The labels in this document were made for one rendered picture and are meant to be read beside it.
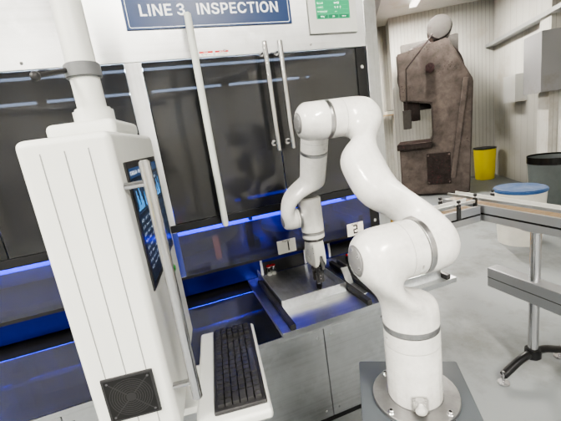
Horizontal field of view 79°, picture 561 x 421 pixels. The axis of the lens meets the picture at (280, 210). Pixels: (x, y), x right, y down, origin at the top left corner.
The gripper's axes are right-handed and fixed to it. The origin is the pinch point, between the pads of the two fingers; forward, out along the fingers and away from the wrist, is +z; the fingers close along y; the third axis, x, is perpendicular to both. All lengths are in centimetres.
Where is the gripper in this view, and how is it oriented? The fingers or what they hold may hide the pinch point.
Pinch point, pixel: (318, 276)
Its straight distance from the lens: 135.3
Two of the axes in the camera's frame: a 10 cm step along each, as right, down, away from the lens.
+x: 9.4, -2.0, 2.9
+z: 1.4, 9.6, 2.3
